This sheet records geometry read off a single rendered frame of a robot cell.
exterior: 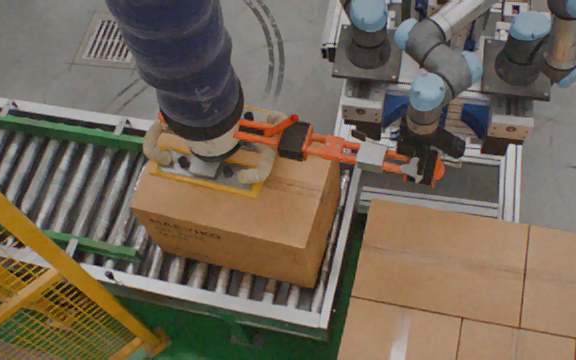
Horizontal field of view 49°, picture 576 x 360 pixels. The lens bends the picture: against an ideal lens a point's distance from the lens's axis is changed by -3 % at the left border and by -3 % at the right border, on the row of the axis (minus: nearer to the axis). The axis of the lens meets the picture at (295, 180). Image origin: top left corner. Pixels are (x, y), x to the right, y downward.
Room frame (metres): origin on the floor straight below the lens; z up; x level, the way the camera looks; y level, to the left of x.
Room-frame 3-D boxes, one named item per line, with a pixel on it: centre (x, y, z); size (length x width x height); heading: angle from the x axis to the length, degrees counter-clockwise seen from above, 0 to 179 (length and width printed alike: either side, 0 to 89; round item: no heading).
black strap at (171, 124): (1.05, 0.20, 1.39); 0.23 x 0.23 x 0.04
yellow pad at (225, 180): (0.96, 0.25, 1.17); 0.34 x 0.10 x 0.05; 63
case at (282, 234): (1.06, 0.19, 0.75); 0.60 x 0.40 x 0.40; 64
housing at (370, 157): (0.84, -0.21, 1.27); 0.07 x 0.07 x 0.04; 63
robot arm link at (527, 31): (1.18, -0.79, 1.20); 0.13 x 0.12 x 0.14; 28
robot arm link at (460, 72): (0.85, -0.40, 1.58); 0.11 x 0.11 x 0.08; 28
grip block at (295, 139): (0.93, -0.02, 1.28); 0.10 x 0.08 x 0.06; 153
